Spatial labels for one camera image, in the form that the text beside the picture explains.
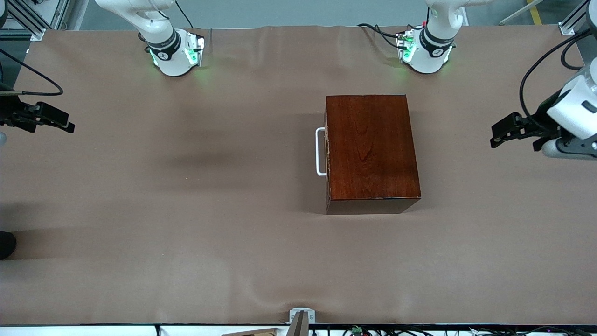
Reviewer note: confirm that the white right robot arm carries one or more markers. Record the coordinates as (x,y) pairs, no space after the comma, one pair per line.
(163,28)

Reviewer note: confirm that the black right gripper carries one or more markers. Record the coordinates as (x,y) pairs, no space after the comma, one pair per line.
(10,116)

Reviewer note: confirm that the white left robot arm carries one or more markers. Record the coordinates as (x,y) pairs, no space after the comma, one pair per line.
(433,46)

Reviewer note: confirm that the brown table cloth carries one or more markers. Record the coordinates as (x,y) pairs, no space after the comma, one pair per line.
(210,261)

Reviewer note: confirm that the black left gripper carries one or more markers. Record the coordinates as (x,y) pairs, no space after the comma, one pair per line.
(542,113)

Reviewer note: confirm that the black round object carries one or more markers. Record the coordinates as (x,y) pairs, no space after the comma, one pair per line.
(5,245)

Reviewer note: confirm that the aluminium frame profile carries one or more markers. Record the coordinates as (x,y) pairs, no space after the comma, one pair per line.
(35,25)
(571,21)

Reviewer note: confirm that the silver metal clamp bracket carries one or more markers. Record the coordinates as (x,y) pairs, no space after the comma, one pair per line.
(302,313)

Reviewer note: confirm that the grey mounting post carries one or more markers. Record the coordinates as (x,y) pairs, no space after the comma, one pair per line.
(297,326)

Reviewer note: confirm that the dark wooden cabinet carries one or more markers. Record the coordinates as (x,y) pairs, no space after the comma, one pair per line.
(373,149)

